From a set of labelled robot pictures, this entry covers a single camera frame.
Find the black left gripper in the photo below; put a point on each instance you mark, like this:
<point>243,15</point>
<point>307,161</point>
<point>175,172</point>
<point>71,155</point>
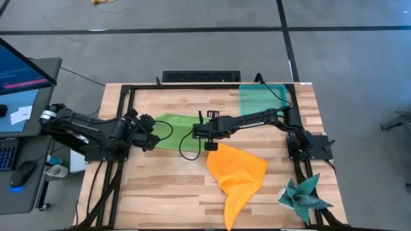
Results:
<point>147,134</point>

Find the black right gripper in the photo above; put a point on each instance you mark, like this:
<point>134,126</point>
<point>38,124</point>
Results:
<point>207,131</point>

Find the green microfiber towel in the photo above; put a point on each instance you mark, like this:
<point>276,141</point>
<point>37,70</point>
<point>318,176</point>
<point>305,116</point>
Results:
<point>181,123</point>

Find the orange microfiber towel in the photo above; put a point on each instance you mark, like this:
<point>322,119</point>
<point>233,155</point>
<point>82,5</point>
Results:
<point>237,173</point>

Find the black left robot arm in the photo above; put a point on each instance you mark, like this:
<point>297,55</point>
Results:
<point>80,123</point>

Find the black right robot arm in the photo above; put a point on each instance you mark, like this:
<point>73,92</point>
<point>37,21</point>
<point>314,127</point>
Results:
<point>250,122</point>

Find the teal plastic basket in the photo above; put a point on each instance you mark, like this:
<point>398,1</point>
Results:
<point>257,96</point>

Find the white box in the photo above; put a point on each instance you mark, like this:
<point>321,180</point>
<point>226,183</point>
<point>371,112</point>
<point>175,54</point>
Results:
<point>77,163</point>

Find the white mug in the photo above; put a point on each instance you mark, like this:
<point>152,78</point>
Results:
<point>59,171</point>

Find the blue cup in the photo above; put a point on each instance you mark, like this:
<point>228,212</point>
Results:
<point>55,159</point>

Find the grey computer desk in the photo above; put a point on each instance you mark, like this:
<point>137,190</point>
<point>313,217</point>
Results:
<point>45,96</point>

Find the white plant pot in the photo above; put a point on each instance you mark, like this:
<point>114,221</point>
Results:
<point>282,199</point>

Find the white paper note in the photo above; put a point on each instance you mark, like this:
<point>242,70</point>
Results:
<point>22,115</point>

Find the teal artificial plant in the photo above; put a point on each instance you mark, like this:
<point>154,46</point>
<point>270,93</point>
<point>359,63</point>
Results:
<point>302,197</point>

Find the black computer mouse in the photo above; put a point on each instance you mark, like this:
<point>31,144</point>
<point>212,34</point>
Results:
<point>22,173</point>

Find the black computer keyboard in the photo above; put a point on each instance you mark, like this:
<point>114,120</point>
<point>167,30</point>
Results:
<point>7,157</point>

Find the computer monitor with blue screen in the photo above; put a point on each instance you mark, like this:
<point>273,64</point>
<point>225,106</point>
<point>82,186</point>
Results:
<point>19,70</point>

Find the black round object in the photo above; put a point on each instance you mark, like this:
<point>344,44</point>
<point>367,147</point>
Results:
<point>2,110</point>

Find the black equipment leg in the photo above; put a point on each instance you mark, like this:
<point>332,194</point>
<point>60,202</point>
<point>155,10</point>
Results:
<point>396,122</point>

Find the black aluminium table frame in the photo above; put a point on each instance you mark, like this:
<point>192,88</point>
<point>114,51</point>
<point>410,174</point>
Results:
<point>192,86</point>

